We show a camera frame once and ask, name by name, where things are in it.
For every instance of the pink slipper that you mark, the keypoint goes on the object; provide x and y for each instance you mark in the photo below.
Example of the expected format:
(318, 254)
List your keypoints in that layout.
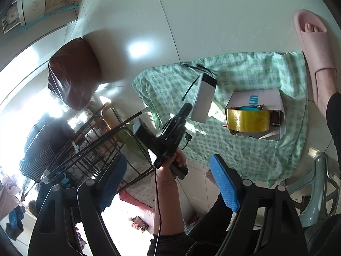
(317, 56)

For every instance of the light blue pole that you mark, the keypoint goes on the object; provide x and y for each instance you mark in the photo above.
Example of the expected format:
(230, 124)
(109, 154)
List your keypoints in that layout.
(45, 16)

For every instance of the green checked cloth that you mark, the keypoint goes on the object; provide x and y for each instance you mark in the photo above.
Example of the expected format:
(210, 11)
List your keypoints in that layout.
(239, 72)

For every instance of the grey plastic stool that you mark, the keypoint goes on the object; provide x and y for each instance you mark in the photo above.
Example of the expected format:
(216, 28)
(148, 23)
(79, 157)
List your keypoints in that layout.
(319, 181)

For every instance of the green plastic basin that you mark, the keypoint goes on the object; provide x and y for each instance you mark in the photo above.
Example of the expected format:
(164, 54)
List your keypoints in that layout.
(132, 141)

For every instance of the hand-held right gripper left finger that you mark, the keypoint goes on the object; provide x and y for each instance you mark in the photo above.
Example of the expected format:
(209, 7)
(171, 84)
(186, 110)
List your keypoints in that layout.
(113, 181)

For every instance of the white cardboard box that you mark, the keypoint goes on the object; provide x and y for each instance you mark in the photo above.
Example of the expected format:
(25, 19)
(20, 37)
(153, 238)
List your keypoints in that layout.
(255, 98)

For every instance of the white power bank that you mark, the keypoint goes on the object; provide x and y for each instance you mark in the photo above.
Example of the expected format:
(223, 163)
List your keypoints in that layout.
(203, 98)

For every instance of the person's left hand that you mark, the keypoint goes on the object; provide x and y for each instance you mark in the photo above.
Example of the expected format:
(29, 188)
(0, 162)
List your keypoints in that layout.
(179, 156)

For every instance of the white drawer cabinet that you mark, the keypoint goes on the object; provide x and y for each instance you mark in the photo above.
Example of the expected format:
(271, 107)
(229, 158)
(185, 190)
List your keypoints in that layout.
(32, 2)

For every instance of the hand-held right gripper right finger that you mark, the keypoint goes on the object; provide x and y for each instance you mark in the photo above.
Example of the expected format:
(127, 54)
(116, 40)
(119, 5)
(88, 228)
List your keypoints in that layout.
(225, 184)

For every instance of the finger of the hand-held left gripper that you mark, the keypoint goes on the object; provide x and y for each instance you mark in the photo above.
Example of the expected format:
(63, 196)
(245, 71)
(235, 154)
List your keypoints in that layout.
(183, 110)

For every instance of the striped cloth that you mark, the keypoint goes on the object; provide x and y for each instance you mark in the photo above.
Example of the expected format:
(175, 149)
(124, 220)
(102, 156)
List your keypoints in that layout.
(37, 157)

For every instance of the pink cloth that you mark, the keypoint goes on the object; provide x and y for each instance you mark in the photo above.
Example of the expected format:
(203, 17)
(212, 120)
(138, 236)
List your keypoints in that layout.
(135, 201)

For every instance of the yellow tape roll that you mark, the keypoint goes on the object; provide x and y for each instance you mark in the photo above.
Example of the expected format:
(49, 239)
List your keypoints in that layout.
(247, 121)

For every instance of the beige wooden stool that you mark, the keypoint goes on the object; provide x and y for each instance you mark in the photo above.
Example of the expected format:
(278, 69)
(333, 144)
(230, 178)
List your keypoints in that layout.
(110, 117)

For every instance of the black metal rack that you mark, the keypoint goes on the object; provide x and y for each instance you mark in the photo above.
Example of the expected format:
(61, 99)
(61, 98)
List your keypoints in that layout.
(88, 149)

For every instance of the person's left forearm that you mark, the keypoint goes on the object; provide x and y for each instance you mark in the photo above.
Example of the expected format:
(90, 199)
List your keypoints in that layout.
(166, 205)

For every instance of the brown beanbag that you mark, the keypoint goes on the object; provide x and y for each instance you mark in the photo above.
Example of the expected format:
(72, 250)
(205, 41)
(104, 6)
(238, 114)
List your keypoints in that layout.
(74, 72)

